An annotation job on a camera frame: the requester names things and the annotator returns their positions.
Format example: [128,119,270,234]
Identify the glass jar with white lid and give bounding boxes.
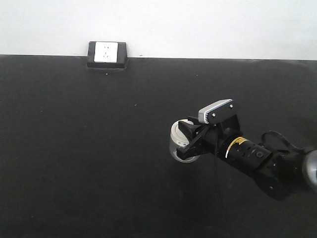
[169,119,200,163]

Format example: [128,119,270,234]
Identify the white socket in black housing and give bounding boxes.
[87,41,128,69]

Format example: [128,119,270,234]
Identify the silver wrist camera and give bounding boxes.
[198,99,236,124]

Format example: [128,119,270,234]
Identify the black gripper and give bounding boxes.
[176,114,243,160]

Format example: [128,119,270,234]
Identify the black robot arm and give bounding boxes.
[176,115,317,201]

